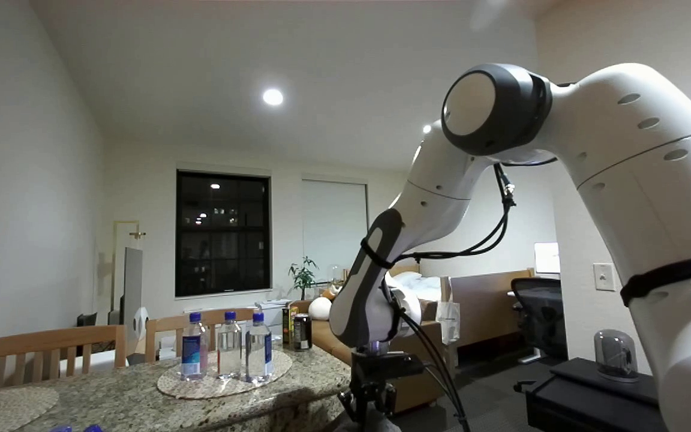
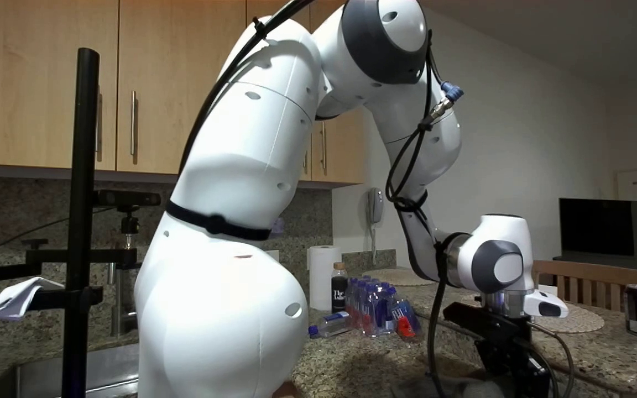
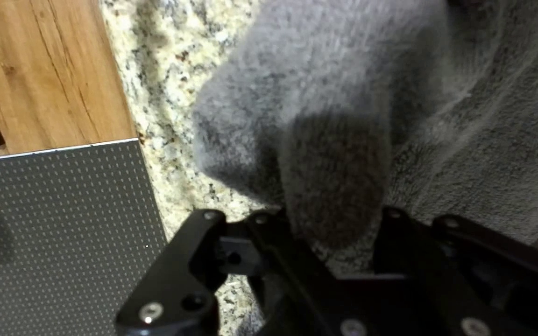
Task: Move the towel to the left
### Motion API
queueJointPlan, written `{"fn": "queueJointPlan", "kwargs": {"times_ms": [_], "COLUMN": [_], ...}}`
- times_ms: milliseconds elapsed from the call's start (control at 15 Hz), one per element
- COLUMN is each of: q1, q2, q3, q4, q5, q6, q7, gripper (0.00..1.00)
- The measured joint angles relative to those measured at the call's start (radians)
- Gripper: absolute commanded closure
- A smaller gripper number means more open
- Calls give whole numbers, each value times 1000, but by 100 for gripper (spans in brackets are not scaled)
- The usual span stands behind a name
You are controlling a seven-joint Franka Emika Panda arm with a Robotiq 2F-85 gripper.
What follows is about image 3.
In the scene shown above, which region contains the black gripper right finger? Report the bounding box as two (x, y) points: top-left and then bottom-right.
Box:
(375, 206), (538, 336)

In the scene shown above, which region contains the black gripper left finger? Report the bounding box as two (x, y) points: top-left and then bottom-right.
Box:
(114, 208), (260, 336)

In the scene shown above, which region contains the grey fluffy towel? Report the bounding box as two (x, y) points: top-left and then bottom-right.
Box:
(192, 0), (538, 272)

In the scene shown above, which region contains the grey perforated mat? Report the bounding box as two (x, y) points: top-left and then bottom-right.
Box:
(0, 139), (164, 336)

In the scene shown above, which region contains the wooden cutting board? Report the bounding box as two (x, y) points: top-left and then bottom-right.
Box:
(0, 0), (136, 156)

